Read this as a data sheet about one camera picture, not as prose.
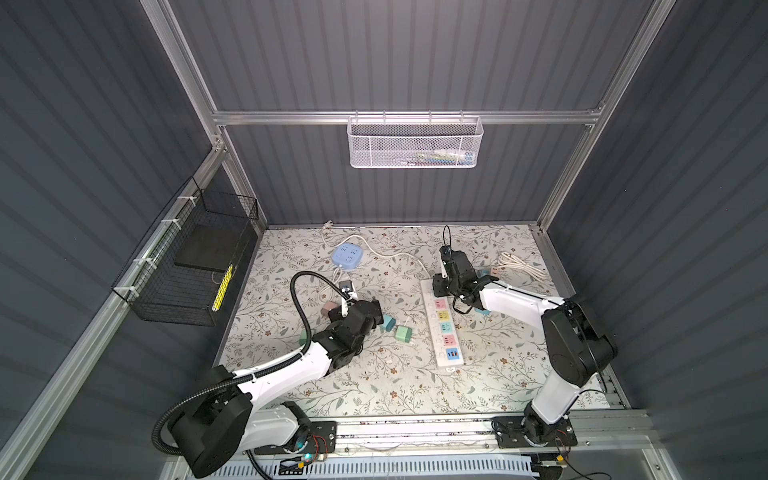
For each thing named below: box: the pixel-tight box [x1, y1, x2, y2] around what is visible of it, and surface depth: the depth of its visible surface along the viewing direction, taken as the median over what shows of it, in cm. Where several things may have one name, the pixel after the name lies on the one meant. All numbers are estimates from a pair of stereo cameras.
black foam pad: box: [174, 224, 243, 272], surface depth 77 cm
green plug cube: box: [394, 326, 412, 343], surface depth 91 cm
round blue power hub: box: [332, 243, 364, 270], surface depth 111 cm
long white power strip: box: [420, 278, 465, 368], surface depth 90 cm
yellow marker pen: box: [212, 264, 233, 312], surface depth 70 cm
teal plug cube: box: [380, 314, 396, 332], surface depth 93 cm
